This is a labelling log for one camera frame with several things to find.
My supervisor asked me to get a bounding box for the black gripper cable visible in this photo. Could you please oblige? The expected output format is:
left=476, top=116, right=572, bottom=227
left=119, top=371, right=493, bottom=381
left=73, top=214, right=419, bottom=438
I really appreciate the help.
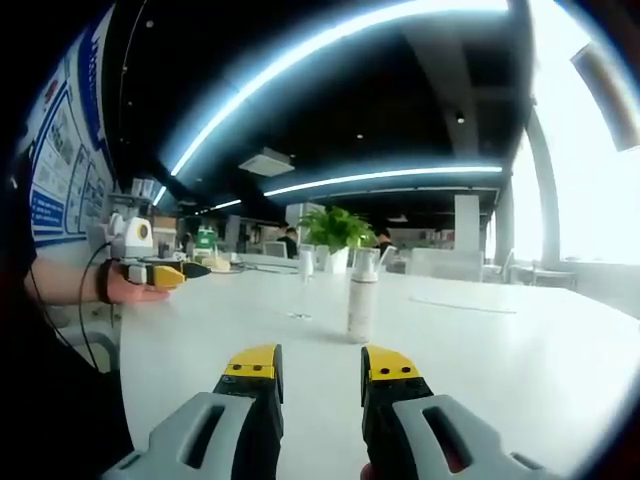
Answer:
left=77, top=238, right=120, bottom=374

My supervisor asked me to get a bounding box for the person's black clothing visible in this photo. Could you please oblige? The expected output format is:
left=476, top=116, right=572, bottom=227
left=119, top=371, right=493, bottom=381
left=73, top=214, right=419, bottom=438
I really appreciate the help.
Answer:
left=0, top=164, right=136, bottom=480

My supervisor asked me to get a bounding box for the black wrist strap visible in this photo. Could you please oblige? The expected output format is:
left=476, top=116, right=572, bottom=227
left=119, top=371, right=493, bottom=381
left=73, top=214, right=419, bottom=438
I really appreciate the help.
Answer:
left=95, top=258, right=115, bottom=305

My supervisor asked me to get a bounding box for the white pump bottle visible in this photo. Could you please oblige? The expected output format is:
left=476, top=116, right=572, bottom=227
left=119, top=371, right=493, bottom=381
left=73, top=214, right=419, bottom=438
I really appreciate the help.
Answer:
left=346, top=248, right=382, bottom=345

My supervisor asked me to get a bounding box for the rolled window blind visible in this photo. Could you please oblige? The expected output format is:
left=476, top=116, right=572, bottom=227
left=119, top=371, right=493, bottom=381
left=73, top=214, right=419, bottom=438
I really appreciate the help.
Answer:
left=569, top=42, right=640, bottom=152

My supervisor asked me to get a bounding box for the blue white wall poster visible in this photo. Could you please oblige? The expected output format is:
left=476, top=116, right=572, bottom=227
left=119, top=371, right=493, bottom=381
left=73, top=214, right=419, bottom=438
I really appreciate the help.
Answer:
left=14, top=4, right=121, bottom=249

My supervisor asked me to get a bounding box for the ceiling air conditioner vent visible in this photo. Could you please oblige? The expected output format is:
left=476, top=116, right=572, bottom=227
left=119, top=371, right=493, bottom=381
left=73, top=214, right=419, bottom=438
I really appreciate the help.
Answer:
left=237, top=147, right=296, bottom=178

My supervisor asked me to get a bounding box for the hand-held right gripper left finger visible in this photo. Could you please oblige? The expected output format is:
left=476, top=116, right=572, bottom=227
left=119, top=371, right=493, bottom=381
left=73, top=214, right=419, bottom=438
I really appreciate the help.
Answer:
left=102, top=343, right=285, bottom=480

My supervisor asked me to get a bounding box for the long ceiling light strip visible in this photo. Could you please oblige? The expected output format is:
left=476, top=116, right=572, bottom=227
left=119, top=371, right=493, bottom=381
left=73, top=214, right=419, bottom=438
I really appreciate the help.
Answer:
left=263, top=164, right=504, bottom=198
left=169, top=0, right=511, bottom=177

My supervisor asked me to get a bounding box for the clear pump bottle cover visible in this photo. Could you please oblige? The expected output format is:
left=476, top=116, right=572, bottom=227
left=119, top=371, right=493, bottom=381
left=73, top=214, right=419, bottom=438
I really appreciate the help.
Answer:
left=352, top=248, right=382, bottom=282

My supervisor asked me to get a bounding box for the green box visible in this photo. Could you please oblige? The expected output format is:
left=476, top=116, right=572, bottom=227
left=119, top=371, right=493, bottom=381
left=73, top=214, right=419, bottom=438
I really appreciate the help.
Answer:
left=195, top=224, right=218, bottom=251

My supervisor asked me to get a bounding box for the green potted plant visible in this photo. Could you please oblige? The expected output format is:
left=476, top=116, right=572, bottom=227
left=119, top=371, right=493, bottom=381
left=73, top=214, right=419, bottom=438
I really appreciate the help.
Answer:
left=296, top=204, right=378, bottom=276

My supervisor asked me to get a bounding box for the person's left hand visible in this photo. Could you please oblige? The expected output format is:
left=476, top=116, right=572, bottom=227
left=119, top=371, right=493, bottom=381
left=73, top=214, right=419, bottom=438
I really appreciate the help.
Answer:
left=107, top=261, right=172, bottom=304

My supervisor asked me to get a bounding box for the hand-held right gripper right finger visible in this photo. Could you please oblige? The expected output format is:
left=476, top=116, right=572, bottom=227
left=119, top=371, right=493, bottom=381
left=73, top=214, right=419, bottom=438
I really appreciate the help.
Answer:
left=360, top=345, right=549, bottom=480

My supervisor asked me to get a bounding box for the clear stemmed glass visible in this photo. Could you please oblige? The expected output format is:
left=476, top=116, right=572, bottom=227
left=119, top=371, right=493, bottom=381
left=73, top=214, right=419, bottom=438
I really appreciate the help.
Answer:
left=286, top=248, right=317, bottom=321

